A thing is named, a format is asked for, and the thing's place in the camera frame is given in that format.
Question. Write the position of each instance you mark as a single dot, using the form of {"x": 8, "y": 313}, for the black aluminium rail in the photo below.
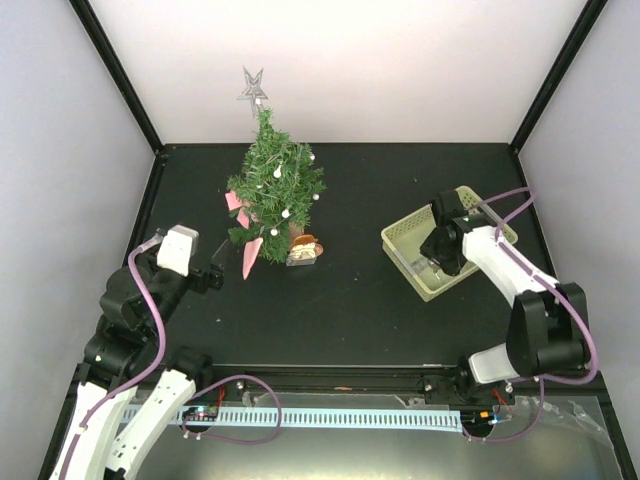
{"x": 437, "y": 385}

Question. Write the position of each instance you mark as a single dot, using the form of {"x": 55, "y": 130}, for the small circuit board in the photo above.
{"x": 201, "y": 413}

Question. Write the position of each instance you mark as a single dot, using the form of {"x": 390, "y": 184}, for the silver star tree topper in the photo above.
{"x": 253, "y": 92}

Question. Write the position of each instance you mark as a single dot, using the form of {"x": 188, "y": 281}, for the pink cone ornament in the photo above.
{"x": 250, "y": 254}

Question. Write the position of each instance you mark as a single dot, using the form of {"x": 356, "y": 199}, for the brown white plush ornament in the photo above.
{"x": 306, "y": 243}

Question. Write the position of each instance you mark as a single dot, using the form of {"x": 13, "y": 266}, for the green plastic basket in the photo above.
{"x": 401, "y": 242}

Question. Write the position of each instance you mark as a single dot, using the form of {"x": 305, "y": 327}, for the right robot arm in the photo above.
{"x": 548, "y": 337}

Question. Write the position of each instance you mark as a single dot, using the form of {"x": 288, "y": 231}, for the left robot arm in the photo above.
{"x": 125, "y": 391}

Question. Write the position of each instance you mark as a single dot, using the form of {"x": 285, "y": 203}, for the clear battery box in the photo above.
{"x": 304, "y": 259}

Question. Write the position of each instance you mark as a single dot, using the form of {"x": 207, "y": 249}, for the silver merry christmas sign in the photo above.
{"x": 424, "y": 266}

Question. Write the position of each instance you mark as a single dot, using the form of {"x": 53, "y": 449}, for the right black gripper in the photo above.
{"x": 427, "y": 248}

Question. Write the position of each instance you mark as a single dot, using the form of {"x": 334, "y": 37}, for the pink star ornament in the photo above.
{"x": 239, "y": 208}

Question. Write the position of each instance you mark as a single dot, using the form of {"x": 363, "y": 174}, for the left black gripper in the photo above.
{"x": 216, "y": 273}

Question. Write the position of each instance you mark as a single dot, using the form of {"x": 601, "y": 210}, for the light blue slotted cable duct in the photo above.
{"x": 327, "y": 418}

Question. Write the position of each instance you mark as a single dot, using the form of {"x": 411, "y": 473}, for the small green christmas tree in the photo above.
{"x": 280, "y": 180}

